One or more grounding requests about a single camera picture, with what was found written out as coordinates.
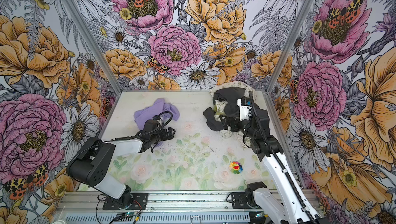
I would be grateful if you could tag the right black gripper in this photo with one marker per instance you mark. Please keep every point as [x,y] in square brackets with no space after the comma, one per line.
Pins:
[235,121]

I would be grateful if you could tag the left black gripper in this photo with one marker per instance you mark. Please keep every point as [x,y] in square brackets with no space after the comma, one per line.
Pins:
[164,132]

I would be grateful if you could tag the purple cloth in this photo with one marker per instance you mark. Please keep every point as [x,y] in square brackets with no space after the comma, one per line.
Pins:
[159,106]

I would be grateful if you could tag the dark grey cloth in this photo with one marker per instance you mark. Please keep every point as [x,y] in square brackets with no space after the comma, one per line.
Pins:
[224,103]

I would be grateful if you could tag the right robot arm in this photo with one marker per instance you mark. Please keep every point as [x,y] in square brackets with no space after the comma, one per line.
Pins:
[290,206]

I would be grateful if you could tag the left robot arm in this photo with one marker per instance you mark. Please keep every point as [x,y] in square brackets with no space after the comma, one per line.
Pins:
[90,165]

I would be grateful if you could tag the rainbow flower toy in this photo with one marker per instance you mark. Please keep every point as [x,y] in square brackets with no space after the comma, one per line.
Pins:
[235,167]

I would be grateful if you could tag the green circuit board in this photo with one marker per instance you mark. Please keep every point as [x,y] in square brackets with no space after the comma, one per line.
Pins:
[127,218]

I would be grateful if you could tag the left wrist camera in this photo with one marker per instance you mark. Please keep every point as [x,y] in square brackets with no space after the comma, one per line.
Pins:
[158,118]

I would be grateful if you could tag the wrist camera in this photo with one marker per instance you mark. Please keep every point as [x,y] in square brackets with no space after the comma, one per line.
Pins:
[158,118]
[245,109]

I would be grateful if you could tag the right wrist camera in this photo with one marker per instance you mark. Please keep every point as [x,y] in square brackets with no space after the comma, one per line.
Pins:
[245,109]

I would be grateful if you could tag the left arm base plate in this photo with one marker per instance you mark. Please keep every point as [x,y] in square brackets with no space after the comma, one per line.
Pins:
[135,201]

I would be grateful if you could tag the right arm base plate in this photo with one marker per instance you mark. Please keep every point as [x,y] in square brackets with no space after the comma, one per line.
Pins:
[239,201]

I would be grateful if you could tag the aluminium front rail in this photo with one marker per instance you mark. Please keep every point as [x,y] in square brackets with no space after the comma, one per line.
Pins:
[166,207]

